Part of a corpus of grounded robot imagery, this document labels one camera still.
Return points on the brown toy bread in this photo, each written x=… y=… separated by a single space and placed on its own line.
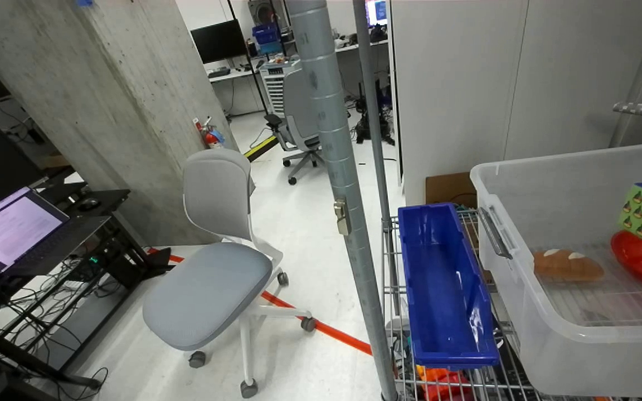
x=568 y=269

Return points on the clear plastic storage bin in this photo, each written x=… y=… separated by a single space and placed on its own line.
x=558 y=336

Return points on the white cabinet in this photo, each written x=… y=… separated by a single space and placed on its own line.
x=500 y=81

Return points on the small cardboard box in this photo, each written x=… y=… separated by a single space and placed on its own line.
x=450 y=190

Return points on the blue plastic tray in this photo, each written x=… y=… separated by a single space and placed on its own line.
x=445 y=298

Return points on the thick grey pole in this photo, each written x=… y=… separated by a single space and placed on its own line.
x=336 y=147

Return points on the grey office chair with armrests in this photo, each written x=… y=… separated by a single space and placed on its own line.
x=300 y=112

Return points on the red fire extinguisher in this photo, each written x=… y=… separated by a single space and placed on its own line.
x=211 y=135

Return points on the black background monitor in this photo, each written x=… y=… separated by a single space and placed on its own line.
x=220 y=42

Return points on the white armless office chair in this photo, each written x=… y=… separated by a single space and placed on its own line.
x=201 y=298

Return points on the black desk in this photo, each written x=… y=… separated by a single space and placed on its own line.
x=91 y=223

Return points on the laptop with purple screen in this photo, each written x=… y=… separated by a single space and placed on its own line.
x=10 y=230

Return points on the thin metal shelf post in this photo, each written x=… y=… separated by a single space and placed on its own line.
x=369 y=112

